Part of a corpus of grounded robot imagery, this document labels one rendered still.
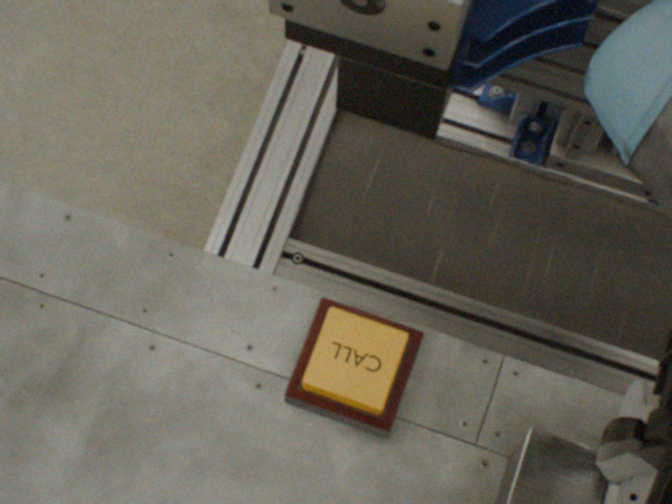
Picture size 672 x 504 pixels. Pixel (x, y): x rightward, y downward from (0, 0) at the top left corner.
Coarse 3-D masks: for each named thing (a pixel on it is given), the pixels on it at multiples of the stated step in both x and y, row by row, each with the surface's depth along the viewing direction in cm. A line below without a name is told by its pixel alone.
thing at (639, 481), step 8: (632, 480) 82; (640, 480) 83; (648, 480) 83; (608, 488) 85; (616, 488) 83; (624, 488) 82; (632, 488) 82; (640, 488) 82; (648, 488) 82; (608, 496) 85; (616, 496) 82; (624, 496) 82; (632, 496) 83; (640, 496) 82
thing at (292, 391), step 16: (320, 304) 97; (336, 304) 97; (320, 320) 96; (384, 320) 96; (416, 336) 96; (304, 352) 95; (416, 352) 96; (304, 368) 95; (400, 384) 95; (304, 400) 94; (320, 400) 94; (352, 416) 94; (368, 416) 94; (384, 416) 94
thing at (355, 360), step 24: (336, 312) 95; (336, 336) 94; (360, 336) 94; (384, 336) 94; (312, 360) 93; (336, 360) 93; (360, 360) 94; (384, 360) 94; (312, 384) 93; (336, 384) 93; (360, 384) 93; (384, 384) 93; (360, 408) 94
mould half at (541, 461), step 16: (528, 432) 87; (544, 432) 87; (528, 448) 86; (544, 448) 86; (560, 448) 86; (576, 448) 86; (512, 464) 90; (528, 464) 86; (544, 464) 86; (560, 464) 86; (576, 464) 86; (592, 464) 86; (512, 480) 87; (528, 480) 86; (544, 480) 86; (560, 480) 86; (576, 480) 86; (592, 480) 86; (512, 496) 85; (528, 496) 85; (544, 496) 85; (560, 496) 85; (576, 496) 85; (592, 496) 85
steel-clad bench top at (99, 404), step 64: (0, 192) 101; (0, 256) 99; (64, 256) 99; (128, 256) 100; (192, 256) 100; (0, 320) 98; (64, 320) 98; (128, 320) 98; (192, 320) 98; (256, 320) 98; (0, 384) 96; (64, 384) 96; (128, 384) 96; (192, 384) 96; (256, 384) 96; (448, 384) 97; (512, 384) 97; (576, 384) 97; (0, 448) 94; (64, 448) 94; (128, 448) 95; (192, 448) 95; (256, 448) 95; (320, 448) 95; (384, 448) 95; (448, 448) 95; (512, 448) 96
